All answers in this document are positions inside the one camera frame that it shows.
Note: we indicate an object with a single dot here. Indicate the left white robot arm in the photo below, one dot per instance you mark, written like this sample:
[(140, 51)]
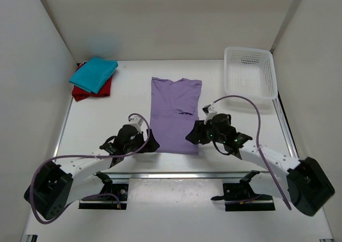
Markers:
[(58, 184)]

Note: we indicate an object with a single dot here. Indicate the white plastic basket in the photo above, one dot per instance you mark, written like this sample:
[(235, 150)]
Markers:
[(250, 73)]

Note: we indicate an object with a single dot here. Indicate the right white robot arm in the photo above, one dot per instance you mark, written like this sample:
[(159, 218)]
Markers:
[(302, 182)]

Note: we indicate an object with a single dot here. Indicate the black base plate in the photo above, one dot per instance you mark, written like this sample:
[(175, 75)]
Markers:
[(113, 196), (239, 199)]

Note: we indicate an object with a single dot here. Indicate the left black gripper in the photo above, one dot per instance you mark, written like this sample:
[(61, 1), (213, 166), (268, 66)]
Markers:
[(147, 142)]

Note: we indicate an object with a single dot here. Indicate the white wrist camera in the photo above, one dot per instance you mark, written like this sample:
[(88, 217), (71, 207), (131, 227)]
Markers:
[(210, 112), (136, 122)]

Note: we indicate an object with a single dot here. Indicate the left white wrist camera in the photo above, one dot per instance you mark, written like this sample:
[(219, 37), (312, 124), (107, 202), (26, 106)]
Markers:
[(136, 122)]

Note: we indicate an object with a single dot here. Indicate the teal t-shirt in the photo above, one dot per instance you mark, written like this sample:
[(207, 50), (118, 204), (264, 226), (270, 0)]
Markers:
[(92, 75)]

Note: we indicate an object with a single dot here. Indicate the aluminium front rail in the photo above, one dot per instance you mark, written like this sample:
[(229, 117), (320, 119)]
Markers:
[(205, 175)]

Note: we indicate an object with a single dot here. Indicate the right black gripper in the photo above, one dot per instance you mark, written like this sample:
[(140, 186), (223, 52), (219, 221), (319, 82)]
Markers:
[(201, 133)]

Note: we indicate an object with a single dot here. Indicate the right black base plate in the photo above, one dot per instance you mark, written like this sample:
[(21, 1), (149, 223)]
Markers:
[(239, 199)]

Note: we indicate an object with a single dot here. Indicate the lavender t-shirt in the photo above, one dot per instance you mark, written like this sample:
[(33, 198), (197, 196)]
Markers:
[(174, 110)]

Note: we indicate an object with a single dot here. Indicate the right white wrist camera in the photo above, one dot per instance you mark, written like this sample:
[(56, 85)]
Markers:
[(210, 112)]

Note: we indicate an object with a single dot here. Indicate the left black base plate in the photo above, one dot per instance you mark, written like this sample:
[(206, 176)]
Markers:
[(113, 196)]

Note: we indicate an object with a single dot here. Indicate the red t-shirt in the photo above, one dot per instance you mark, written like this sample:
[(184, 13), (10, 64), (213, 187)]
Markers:
[(80, 94)]

